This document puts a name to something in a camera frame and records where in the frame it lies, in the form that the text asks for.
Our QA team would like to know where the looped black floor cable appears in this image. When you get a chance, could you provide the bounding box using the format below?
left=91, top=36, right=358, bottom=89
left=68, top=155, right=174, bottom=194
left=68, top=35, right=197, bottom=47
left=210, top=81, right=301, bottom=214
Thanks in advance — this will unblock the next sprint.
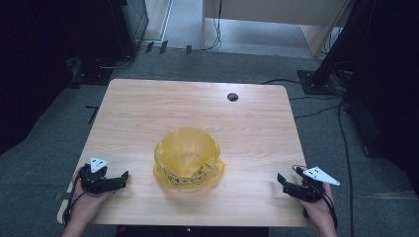
left=96, top=54, right=134, bottom=70

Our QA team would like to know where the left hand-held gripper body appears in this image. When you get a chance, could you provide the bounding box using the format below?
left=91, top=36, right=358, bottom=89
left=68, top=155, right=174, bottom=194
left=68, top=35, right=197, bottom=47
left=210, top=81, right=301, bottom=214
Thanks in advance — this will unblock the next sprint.
left=78, top=156, right=110, bottom=196

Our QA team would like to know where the hanging black cable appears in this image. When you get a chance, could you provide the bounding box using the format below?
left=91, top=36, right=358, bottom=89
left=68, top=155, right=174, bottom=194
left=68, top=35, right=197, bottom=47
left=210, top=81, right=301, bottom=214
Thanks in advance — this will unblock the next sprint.
left=194, top=0, right=223, bottom=52

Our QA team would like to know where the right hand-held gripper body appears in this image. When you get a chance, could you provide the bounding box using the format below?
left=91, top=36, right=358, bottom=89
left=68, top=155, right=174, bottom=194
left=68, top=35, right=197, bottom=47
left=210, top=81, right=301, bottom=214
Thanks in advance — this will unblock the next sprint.
left=293, top=165, right=341, bottom=203

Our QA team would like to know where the black cabinet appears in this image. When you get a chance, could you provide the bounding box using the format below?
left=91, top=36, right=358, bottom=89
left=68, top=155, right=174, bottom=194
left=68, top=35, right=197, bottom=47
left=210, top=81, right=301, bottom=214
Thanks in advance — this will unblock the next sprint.
left=108, top=0, right=150, bottom=61

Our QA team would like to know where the left hand-held gripper cable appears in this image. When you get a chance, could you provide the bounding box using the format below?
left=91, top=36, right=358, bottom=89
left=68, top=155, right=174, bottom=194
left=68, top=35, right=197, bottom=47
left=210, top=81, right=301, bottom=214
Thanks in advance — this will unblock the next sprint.
left=61, top=165, right=87, bottom=227

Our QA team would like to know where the black metal stand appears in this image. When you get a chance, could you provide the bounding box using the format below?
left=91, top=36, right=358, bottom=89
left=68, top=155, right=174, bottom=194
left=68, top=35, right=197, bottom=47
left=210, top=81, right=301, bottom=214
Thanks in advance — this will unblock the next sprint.
left=296, top=0, right=377, bottom=97

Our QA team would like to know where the right hand-held gripper cable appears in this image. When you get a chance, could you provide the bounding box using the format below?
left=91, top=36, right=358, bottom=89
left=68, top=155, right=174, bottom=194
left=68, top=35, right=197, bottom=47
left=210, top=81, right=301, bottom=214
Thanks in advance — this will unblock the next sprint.
left=291, top=164, right=339, bottom=231

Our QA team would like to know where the black stand base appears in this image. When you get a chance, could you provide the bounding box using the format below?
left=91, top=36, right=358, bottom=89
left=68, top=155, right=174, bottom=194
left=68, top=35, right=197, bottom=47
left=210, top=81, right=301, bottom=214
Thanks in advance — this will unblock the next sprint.
left=66, top=57, right=115, bottom=89

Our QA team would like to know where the hand-held gripper cable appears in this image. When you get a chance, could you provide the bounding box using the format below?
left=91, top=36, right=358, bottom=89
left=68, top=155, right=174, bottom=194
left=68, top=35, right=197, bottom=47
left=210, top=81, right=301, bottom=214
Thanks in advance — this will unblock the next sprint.
left=291, top=164, right=339, bottom=231
left=61, top=165, right=87, bottom=227

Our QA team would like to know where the dark curtain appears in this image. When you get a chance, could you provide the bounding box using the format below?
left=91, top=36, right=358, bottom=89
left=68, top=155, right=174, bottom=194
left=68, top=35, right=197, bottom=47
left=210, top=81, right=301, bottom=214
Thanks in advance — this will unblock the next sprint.
left=0, top=0, right=115, bottom=156
left=344, top=0, right=419, bottom=198

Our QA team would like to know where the long black floor cable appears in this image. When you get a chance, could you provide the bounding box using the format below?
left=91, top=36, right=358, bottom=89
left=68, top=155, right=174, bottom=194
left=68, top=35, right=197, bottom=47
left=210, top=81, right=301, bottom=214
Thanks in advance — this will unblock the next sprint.
left=337, top=100, right=356, bottom=237

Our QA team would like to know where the person's left hand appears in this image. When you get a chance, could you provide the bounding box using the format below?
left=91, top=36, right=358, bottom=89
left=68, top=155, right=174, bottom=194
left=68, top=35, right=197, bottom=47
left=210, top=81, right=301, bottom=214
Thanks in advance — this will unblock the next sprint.
left=58, top=171, right=114, bottom=229

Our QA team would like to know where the beige wooden desk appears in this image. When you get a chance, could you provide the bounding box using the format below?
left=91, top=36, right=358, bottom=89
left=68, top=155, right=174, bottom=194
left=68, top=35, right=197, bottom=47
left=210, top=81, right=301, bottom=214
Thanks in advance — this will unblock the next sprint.
left=201, top=0, right=351, bottom=58

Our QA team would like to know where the person's right hand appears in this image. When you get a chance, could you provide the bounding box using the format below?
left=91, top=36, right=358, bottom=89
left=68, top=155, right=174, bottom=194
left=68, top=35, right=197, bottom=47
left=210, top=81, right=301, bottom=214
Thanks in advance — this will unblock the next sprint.
left=299, top=182, right=338, bottom=232

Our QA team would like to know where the yellow printed plastic bag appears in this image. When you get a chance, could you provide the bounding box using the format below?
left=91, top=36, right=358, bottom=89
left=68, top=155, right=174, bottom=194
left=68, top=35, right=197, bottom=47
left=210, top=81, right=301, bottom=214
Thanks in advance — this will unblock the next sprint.
left=152, top=126, right=226, bottom=192

